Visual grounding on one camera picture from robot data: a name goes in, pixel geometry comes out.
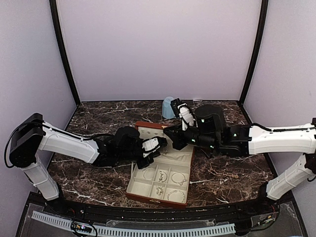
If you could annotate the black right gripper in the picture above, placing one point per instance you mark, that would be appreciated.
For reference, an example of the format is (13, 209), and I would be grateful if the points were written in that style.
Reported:
(176, 137)

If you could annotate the silver bangle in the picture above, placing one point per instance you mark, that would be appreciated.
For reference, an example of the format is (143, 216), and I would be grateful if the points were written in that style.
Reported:
(176, 196)
(149, 173)
(178, 178)

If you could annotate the silver bangle front right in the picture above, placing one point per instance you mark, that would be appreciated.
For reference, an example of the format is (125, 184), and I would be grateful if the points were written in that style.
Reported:
(176, 196)

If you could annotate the red jewelry box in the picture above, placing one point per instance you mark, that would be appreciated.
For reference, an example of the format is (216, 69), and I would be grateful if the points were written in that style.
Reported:
(169, 162)

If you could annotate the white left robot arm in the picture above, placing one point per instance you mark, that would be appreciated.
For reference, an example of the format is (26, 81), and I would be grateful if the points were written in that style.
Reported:
(34, 135)

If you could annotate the light blue faceted mug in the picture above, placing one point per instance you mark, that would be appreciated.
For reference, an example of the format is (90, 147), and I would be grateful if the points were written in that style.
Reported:
(167, 111)

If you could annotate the silver bangle back right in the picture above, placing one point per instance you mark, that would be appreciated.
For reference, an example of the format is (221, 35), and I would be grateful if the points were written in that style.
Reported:
(178, 178)

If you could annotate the white perforated cable rail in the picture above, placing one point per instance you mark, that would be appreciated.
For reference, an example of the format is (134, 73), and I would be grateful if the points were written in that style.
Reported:
(82, 229)

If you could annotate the gold crystal pendant earring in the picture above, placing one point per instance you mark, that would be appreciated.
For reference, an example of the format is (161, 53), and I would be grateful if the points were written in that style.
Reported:
(159, 190)

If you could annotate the silver bangle front left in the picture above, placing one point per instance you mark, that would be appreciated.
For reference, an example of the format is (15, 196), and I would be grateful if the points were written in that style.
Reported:
(149, 173)

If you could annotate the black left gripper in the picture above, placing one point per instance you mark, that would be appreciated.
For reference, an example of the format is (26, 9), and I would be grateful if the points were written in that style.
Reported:
(148, 162)

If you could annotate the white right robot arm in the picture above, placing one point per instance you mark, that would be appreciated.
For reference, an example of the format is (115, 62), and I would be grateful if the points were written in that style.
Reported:
(288, 139)

